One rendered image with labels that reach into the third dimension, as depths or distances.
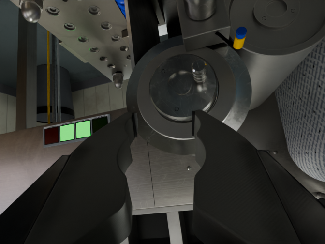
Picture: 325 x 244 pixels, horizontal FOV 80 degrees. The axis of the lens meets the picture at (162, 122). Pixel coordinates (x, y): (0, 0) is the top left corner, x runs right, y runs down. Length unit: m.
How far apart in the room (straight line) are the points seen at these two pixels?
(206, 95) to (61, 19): 0.35
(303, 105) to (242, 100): 0.18
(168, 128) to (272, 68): 0.15
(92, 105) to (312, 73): 2.73
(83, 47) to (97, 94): 2.38
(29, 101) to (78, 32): 0.69
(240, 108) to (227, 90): 0.02
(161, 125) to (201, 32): 0.11
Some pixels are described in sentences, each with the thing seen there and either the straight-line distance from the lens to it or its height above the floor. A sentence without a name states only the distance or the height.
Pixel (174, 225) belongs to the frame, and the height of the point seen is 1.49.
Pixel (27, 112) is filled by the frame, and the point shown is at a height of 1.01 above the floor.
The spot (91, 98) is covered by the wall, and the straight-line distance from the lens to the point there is 2.94.
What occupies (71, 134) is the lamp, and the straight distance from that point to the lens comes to 0.70.
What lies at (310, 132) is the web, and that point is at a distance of 0.39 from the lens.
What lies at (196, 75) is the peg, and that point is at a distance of 0.20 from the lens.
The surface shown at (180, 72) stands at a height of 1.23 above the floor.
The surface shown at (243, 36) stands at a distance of 0.19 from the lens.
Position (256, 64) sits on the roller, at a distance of 0.27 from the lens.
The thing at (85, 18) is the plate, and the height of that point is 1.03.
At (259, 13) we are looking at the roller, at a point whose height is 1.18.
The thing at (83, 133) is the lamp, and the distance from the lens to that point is 0.67.
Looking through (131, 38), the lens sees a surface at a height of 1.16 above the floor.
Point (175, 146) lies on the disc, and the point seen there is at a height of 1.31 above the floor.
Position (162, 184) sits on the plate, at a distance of 0.57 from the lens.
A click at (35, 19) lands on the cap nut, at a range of 0.41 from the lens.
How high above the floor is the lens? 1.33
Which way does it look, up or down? 12 degrees down
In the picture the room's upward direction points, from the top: 172 degrees clockwise
